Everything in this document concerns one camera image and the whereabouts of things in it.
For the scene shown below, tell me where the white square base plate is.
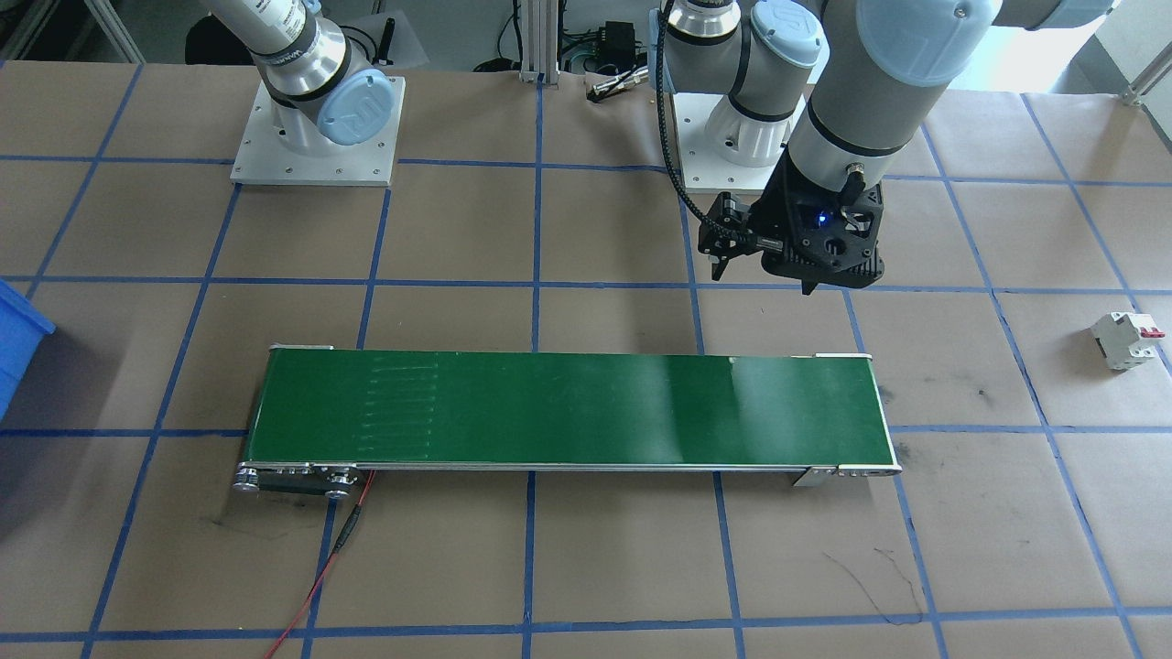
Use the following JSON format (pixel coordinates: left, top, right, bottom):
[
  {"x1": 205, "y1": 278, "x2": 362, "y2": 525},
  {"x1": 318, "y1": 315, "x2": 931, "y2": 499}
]
[
  {"x1": 229, "y1": 75, "x2": 407, "y2": 189},
  {"x1": 670, "y1": 92, "x2": 793, "y2": 191}
]

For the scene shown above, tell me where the aluminium profile post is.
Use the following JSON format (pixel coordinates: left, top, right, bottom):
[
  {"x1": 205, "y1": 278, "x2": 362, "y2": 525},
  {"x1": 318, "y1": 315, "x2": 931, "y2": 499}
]
[{"x1": 1122, "y1": 46, "x2": 1172, "y2": 106}]

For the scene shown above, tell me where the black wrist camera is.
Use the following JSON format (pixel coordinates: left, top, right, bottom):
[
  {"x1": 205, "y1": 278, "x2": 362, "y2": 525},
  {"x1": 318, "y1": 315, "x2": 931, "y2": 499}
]
[{"x1": 765, "y1": 178, "x2": 887, "y2": 292}]

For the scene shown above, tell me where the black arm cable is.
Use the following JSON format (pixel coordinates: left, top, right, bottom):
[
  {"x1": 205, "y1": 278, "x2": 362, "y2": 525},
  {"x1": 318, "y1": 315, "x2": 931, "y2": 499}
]
[{"x1": 648, "y1": 0, "x2": 733, "y2": 241}]

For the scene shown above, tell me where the black power supply box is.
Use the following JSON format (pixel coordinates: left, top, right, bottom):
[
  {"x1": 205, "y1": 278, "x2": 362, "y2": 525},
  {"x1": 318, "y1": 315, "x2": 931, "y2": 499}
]
[{"x1": 600, "y1": 20, "x2": 646, "y2": 65}]

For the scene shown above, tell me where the blue open-front storage bin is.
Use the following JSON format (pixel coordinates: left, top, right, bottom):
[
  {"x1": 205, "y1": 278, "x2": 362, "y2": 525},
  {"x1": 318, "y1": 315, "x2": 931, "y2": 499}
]
[{"x1": 0, "y1": 279, "x2": 56, "y2": 422}]

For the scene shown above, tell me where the white circuit breaker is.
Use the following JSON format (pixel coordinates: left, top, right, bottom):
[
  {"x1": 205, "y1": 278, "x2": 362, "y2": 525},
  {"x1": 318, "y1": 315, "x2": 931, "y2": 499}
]
[{"x1": 1090, "y1": 311, "x2": 1167, "y2": 372}]

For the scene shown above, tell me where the red conveyor wire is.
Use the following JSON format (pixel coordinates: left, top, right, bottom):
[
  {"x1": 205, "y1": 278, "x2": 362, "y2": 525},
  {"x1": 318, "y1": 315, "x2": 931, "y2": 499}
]
[{"x1": 266, "y1": 471, "x2": 376, "y2": 659}]

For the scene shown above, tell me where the green conveyor belt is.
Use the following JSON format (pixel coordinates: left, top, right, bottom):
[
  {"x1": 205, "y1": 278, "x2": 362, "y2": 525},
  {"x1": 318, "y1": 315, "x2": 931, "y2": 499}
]
[{"x1": 233, "y1": 345, "x2": 903, "y2": 500}]

